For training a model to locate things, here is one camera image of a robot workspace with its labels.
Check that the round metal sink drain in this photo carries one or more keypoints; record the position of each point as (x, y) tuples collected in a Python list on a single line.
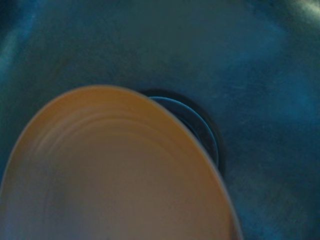
[(200, 125)]

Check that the stainless steel sink basin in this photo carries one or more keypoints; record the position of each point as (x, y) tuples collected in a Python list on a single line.
[(200, 50)]

